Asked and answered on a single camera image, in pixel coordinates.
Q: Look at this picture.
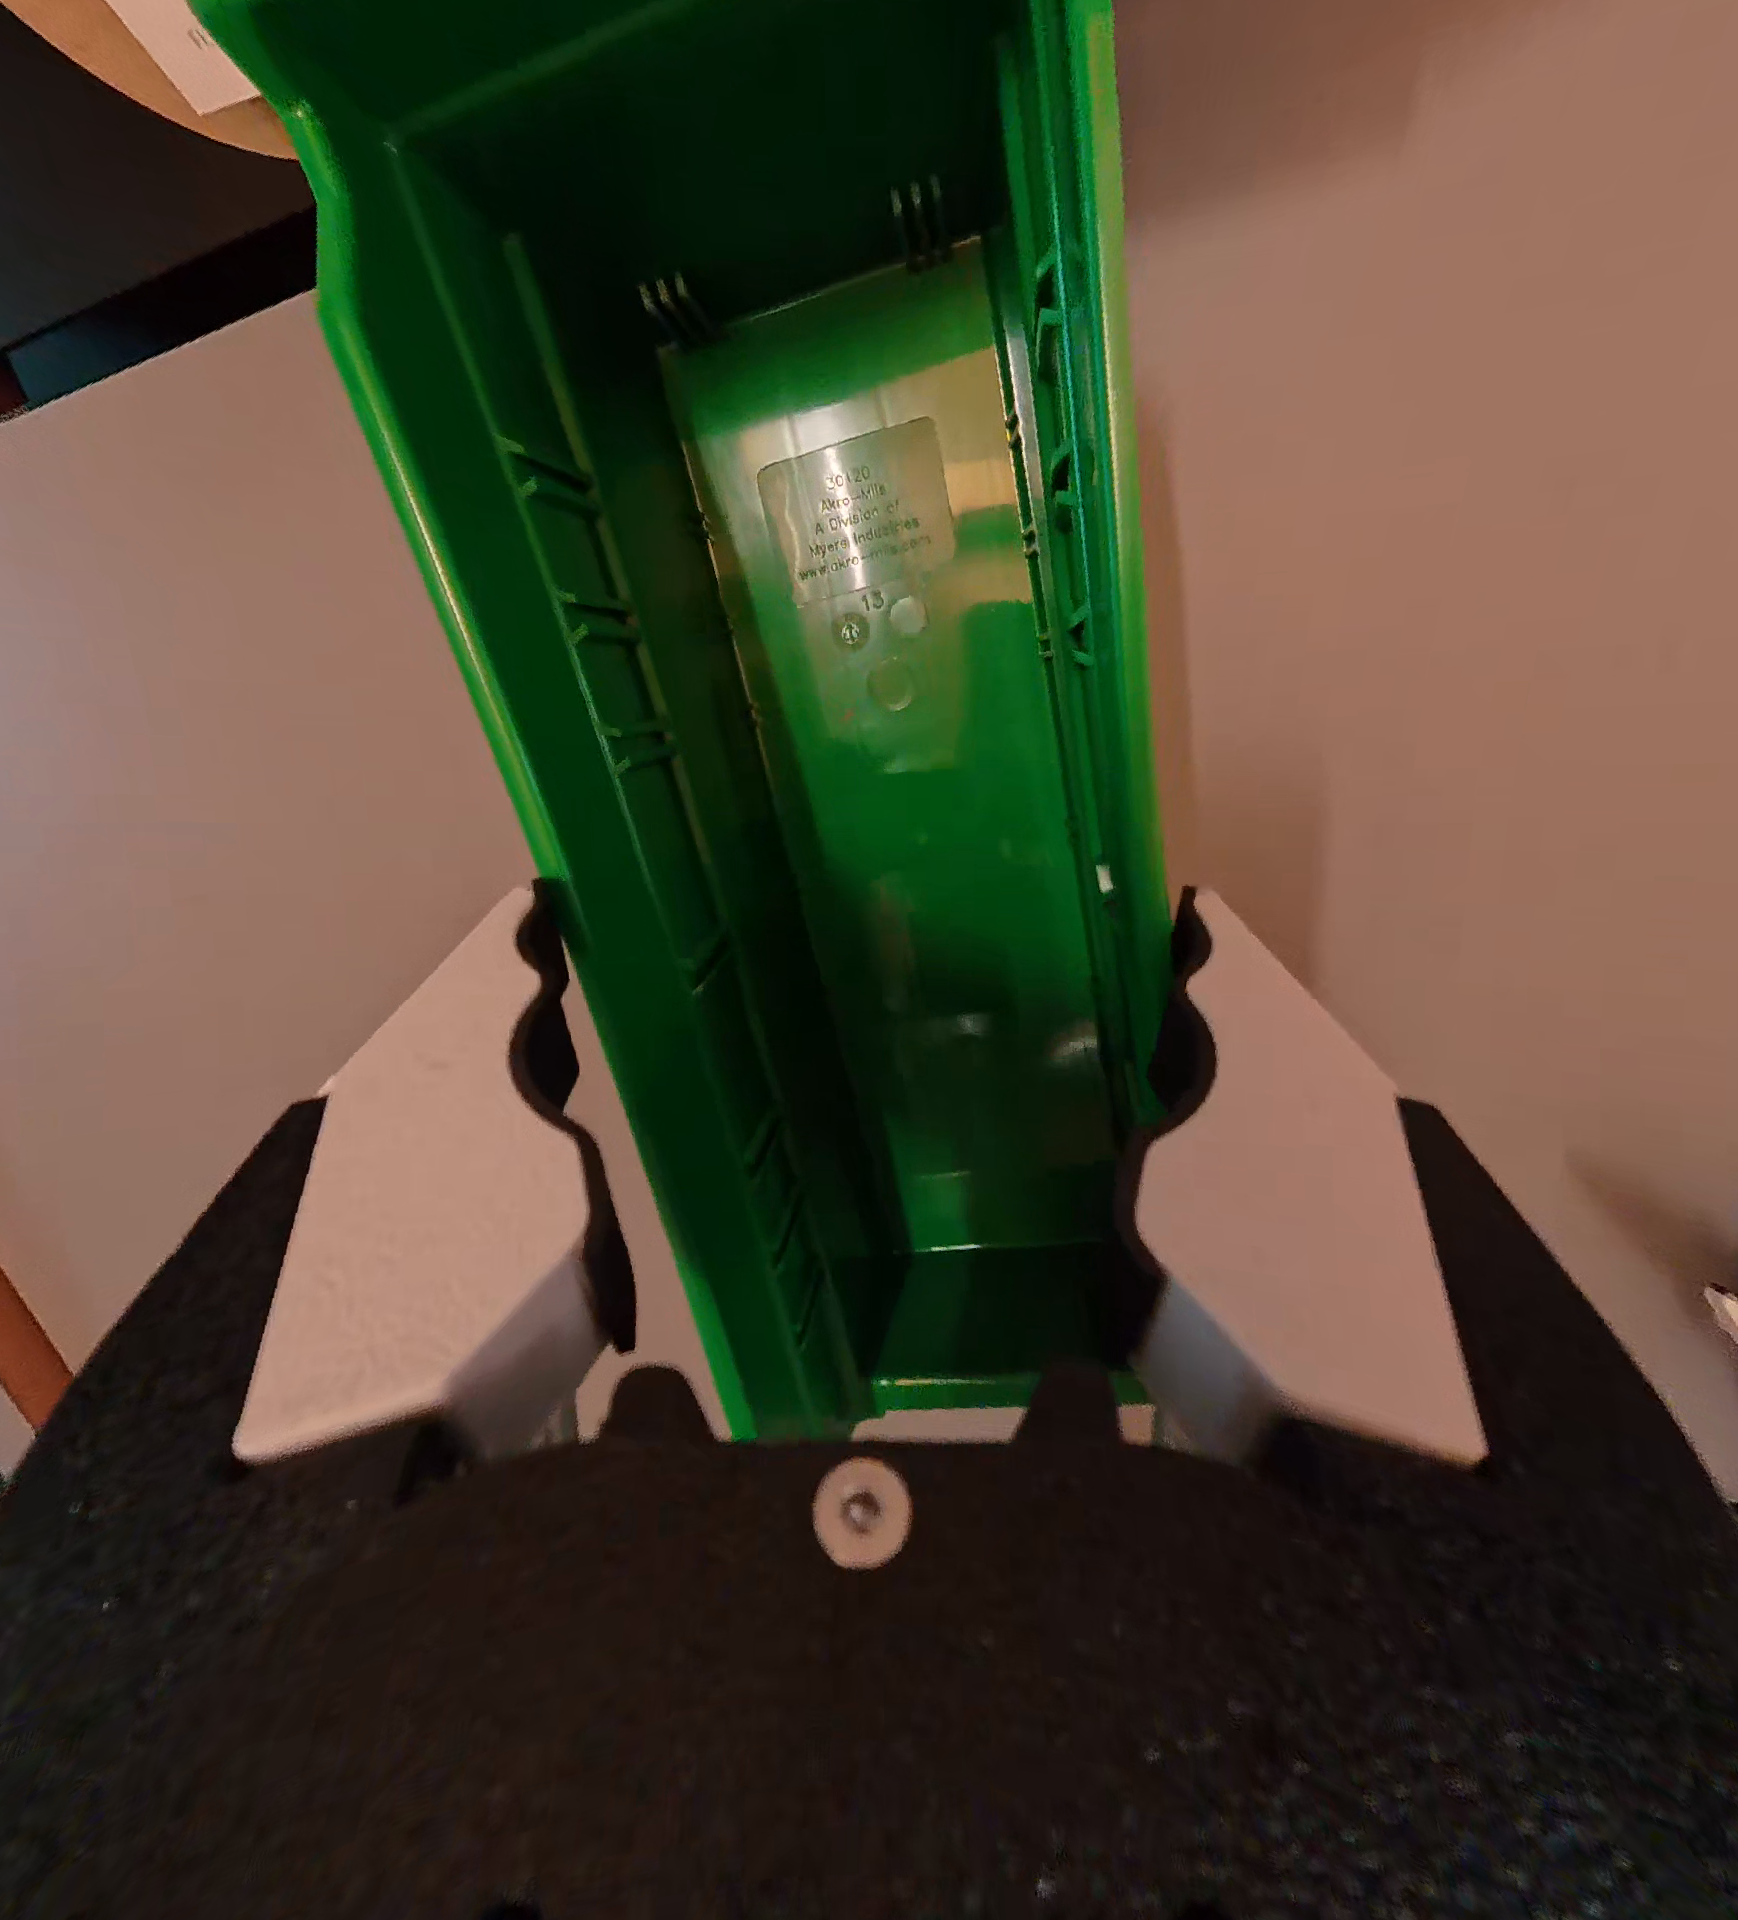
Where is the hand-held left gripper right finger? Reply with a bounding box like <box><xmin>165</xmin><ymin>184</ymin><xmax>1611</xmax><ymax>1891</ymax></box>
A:
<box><xmin>1113</xmin><ymin>885</ymin><xmax>1490</xmax><ymax>1474</ymax></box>

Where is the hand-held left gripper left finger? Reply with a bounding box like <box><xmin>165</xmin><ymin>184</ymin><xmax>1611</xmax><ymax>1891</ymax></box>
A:
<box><xmin>229</xmin><ymin>879</ymin><xmax>641</xmax><ymax>1468</ymax></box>

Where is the green plastic bin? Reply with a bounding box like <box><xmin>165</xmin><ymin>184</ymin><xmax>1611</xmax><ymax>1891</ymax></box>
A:
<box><xmin>186</xmin><ymin>0</ymin><xmax>1177</xmax><ymax>1444</ymax></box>

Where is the grey desk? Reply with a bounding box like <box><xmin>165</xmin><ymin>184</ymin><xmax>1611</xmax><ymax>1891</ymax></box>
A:
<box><xmin>0</xmin><ymin>0</ymin><xmax>1738</xmax><ymax>1546</ymax></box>

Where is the instruction sheet on wooden board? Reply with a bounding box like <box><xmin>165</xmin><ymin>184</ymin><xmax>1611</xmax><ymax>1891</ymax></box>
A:
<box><xmin>35</xmin><ymin>0</ymin><xmax>292</xmax><ymax>158</ymax></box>

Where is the printed instruction sheet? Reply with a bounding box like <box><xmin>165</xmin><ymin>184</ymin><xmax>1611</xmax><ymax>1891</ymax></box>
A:
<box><xmin>103</xmin><ymin>0</ymin><xmax>265</xmax><ymax>116</ymax></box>

